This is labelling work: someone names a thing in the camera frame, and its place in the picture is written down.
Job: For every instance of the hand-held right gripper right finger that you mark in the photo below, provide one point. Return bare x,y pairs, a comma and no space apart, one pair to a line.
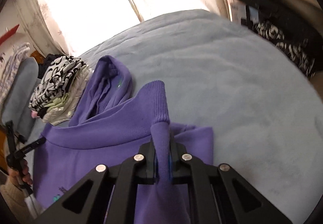
176,158

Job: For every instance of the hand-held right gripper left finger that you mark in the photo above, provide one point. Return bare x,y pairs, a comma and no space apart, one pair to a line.
147,158

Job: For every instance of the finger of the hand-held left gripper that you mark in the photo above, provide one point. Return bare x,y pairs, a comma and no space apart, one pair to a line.
9,138
30,146

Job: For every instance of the purple zip hoodie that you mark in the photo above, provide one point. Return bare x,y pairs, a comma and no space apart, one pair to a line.
101,143

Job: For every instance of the person's left forearm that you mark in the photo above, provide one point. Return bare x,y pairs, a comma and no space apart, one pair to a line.
12,198

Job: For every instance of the person's left hand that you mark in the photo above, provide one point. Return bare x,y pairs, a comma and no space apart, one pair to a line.
25,169

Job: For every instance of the pink white plush toy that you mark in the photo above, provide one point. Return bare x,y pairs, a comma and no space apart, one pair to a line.
34,114

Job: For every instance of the cream folded garment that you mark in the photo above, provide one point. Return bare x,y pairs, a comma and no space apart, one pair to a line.
60,115

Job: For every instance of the light green folded garment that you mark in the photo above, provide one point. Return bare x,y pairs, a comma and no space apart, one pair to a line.
59,104

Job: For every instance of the grey pillow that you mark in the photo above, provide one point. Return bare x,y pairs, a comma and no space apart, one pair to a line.
22,87

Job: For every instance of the black white printed folded garment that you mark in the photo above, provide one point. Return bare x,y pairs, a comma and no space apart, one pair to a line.
55,75

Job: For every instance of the floral purple quilt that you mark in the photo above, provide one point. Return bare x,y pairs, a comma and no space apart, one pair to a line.
15,57

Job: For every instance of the dark cloth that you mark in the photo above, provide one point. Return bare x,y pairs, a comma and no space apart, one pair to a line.
49,61

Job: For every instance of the wooden headboard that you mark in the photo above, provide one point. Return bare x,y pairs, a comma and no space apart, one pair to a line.
35,55

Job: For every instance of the light blue bed blanket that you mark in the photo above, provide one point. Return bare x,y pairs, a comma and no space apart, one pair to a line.
214,62

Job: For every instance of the black white patterned cloth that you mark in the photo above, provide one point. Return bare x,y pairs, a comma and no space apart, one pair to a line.
290,50

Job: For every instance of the white box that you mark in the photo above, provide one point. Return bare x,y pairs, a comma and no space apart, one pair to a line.
237,12

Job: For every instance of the black bag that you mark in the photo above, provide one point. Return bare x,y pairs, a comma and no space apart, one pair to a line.
290,17

